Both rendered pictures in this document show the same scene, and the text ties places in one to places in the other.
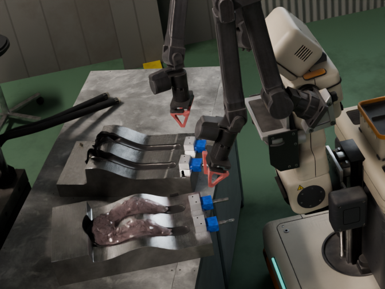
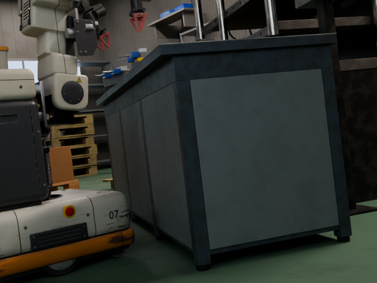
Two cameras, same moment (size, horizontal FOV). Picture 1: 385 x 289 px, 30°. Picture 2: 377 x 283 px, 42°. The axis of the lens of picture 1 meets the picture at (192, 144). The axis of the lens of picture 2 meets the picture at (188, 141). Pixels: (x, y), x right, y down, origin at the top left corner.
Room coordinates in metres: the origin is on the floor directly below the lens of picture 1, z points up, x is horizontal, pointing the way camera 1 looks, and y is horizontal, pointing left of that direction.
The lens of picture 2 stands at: (4.24, -1.10, 0.48)
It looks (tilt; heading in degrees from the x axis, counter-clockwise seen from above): 1 degrees down; 148
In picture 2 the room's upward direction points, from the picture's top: 7 degrees counter-clockwise
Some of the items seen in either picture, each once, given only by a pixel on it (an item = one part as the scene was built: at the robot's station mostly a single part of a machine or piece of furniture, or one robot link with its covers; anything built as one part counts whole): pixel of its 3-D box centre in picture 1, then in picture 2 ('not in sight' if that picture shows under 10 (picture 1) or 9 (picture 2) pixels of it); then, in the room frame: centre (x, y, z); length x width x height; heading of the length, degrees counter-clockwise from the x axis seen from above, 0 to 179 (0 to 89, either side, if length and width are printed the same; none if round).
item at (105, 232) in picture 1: (129, 219); not in sight; (1.76, 0.24, 0.90); 0.26 x 0.18 x 0.08; 92
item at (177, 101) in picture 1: (180, 93); (136, 7); (2.11, 0.01, 1.12); 0.10 x 0.07 x 0.07; 165
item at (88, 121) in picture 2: not in sight; (46, 150); (-3.95, 1.17, 0.50); 1.42 x 0.98 x 1.01; 96
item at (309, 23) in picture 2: not in sight; (288, 42); (1.79, 1.29, 1.01); 1.10 x 0.74 x 0.05; 165
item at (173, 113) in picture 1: (181, 113); (137, 22); (2.09, 0.02, 1.05); 0.07 x 0.07 x 0.09; 75
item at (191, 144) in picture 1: (203, 146); (132, 55); (2.10, -0.04, 0.89); 0.13 x 0.05 x 0.05; 75
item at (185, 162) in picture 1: (199, 164); (128, 59); (1.99, -0.01, 0.89); 0.13 x 0.05 x 0.05; 75
